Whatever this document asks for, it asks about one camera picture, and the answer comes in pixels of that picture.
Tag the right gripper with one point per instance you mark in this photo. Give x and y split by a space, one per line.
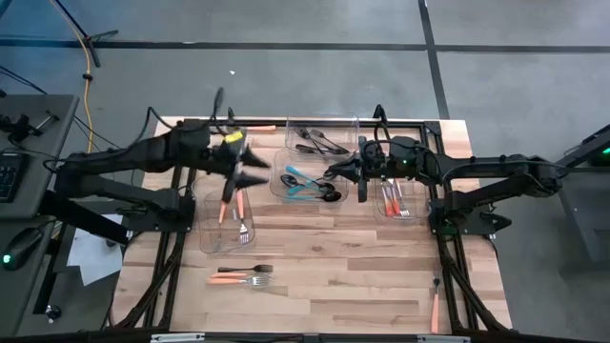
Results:
379 159

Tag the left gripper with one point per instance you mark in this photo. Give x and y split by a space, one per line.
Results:
229 152

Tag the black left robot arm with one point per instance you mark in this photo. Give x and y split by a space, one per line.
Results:
143 152

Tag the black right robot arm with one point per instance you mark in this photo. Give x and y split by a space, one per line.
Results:
500 171

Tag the clear plastic bin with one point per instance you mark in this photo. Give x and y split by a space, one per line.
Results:
209 238
419 209
281 162
343 128

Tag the black table clamp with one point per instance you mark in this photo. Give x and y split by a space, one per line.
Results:
380 114
231 113

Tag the white paper sheet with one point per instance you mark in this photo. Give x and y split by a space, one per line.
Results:
90 257

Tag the black tripod stand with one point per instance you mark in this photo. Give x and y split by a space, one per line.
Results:
94 54

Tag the grey desk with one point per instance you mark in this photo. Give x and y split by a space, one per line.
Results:
47 157

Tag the black clamp tool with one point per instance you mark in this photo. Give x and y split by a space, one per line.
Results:
21 128

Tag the black computer mouse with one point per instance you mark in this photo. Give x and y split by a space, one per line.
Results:
24 245

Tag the black keyboard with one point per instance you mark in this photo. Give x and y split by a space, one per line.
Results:
12 176

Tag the black round knob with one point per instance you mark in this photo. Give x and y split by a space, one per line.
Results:
53 312

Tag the black side table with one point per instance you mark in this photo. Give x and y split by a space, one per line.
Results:
591 143

